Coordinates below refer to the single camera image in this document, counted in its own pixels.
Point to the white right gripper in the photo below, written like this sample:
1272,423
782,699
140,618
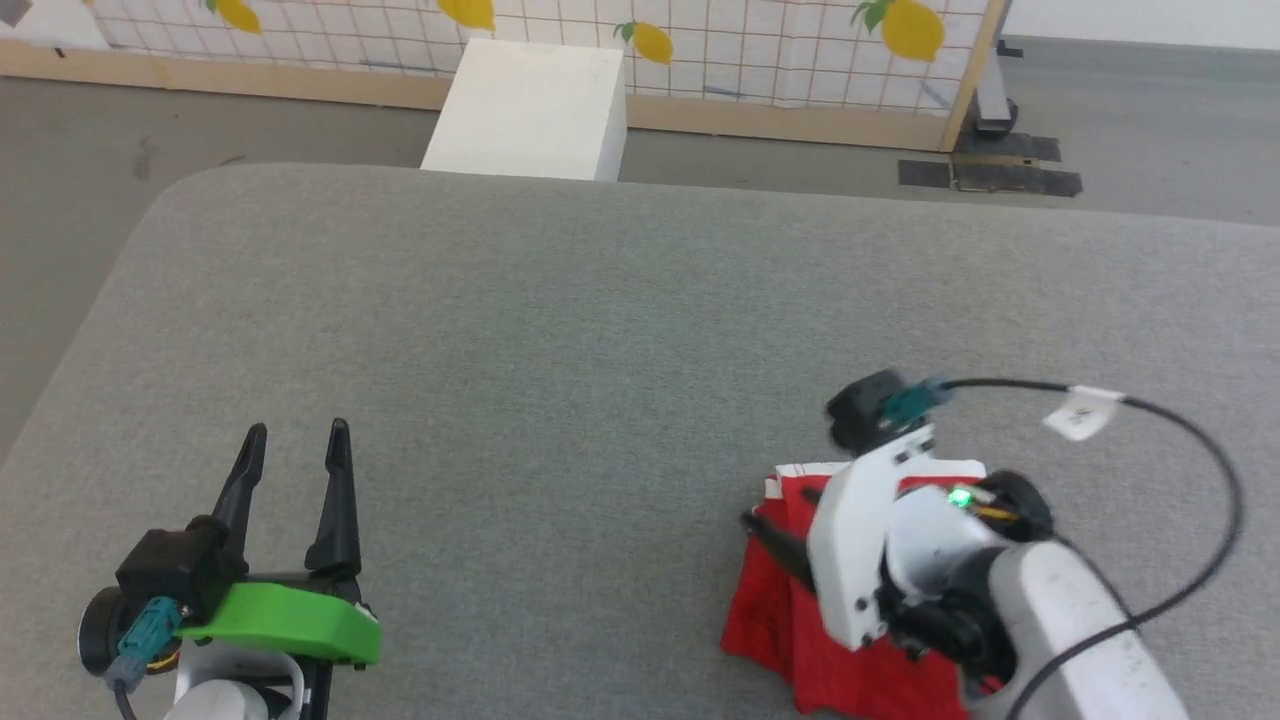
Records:
850,560

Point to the red shorts with white stripe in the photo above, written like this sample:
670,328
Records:
780,620

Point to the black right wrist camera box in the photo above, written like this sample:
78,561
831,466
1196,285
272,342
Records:
865,410

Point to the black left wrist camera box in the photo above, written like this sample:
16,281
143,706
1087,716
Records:
175,570

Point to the white rectangular box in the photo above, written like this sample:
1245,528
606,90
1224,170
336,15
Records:
530,110

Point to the lemon print screen wooden frame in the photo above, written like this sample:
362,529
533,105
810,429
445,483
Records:
780,60

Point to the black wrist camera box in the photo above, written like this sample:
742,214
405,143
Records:
175,570
865,410

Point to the long black floor plate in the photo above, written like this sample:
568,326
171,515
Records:
1010,147
1020,180

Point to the grey metal stand leg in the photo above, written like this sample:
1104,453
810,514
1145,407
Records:
997,100

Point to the grey fabric sofa cushion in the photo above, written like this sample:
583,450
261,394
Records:
560,380

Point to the small black floor plate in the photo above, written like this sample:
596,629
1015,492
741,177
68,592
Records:
922,174

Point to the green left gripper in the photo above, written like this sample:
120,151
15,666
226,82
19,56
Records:
290,620

